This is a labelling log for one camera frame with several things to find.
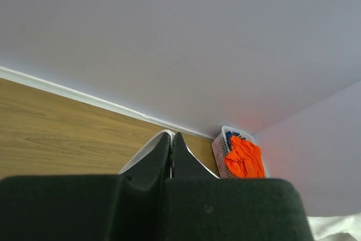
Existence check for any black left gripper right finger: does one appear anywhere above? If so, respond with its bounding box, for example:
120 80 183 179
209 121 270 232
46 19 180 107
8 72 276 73
162 133 313 240

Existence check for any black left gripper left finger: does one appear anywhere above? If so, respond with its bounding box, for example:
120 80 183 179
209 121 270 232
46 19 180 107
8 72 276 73
1 133 171 240

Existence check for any white t shirt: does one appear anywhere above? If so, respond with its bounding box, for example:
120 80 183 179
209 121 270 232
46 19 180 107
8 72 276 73
119 130 360 240

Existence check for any white plastic laundry basket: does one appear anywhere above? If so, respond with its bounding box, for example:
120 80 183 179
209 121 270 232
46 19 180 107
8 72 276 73
212 126 269 178

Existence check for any orange t shirt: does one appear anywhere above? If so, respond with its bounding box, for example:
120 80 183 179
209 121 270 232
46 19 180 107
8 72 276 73
223 135 266 178

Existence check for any blue garment in basket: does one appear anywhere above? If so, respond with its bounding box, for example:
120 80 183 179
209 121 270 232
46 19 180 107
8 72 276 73
225 131 246 151

